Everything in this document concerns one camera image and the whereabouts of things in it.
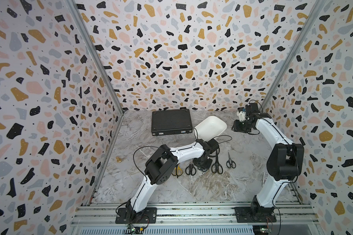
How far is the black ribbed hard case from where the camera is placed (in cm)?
106

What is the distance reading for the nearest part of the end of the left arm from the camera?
0.69 meters

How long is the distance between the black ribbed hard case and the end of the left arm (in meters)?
0.29
